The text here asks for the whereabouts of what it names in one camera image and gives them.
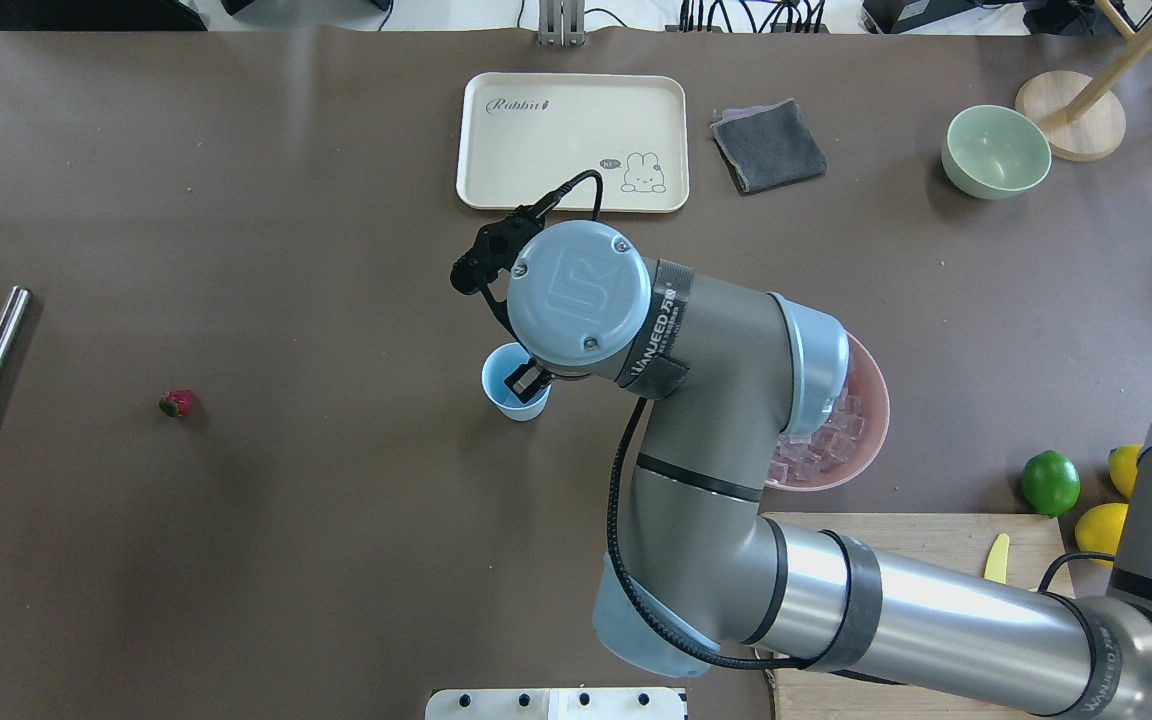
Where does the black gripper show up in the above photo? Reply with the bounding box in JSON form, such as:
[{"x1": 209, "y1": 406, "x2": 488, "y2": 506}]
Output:
[{"x1": 450, "y1": 170, "x2": 604, "y2": 397}]

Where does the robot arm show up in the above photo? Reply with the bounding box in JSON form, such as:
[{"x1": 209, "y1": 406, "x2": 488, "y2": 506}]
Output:
[{"x1": 450, "y1": 179, "x2": 1152, "y2": 719}]

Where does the light blue plastic cup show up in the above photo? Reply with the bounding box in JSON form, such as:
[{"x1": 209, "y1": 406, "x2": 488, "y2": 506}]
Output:
[{"x1": 480, "y1": 342, "x2": 550, "y2": 420}]

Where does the pink bowl of ice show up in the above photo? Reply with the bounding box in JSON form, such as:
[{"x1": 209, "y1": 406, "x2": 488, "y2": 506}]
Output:
[{"x1": 764, "y1": 336, "x2": 890, "y2": 492}]

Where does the cream rabbit tray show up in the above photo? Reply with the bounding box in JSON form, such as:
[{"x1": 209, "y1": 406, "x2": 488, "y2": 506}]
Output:
[{"x1": 456, "y1": 71, "x2": 690, "y2": 213}]

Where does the grey folded cloth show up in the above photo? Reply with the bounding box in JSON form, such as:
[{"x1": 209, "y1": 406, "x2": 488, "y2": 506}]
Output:
[{"x1": 710, "y1": 97, "x2": 829, "y2": 195}]

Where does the red strawberry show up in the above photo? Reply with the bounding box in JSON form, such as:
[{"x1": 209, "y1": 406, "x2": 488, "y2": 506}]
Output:
[{"x1": 157, "y1": 388, "x2": 196, "y2": 418}]

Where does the wooden cutting board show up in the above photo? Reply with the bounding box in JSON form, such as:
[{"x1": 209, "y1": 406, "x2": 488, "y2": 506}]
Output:
[{"x1": 773, "y1": 511, "x2": 1066, "y2": 719}]

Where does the yellow plastic knife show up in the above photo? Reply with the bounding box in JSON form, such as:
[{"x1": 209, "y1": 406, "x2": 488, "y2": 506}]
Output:
[{"x1": 982, "y1": 533, "x2": 1011, "y2": 585}]

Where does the green ceramic bowl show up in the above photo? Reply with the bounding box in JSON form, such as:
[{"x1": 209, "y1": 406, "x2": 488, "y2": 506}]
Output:
[{"x1": 941, "y1": 105, "x2": 1052, "y2": 200}]

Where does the green lime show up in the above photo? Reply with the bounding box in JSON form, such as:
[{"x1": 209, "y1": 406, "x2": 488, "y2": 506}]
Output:
[{"x1": 1020, "y1": 448, "x2": 1083, "y2": 518}]

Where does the whole lemon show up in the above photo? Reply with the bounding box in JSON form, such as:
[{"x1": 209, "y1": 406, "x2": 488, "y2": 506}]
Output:
[
  {"x1": 1107, "y1": 444, "x2": 1143, "y2": 500},
  {"x1": 1074, "y1": 502, "x2": 1129, "y2": 558}
]

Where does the wooden mug tree stand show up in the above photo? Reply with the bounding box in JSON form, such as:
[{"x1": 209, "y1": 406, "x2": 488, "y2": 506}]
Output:
[{"x1": 1015, "y1": 1, "x2": 1152, "y2": 161}]

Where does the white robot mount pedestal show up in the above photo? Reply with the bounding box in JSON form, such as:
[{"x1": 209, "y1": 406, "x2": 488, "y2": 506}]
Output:
[{"x1": 424, "y1": 685, "x2": 690, "y2": 719}]

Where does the aluminium frame post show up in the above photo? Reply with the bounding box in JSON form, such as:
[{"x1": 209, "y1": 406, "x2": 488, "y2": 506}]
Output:
[{"x1": 538, "y1": 0, "x2": 586, "y2": 47}]

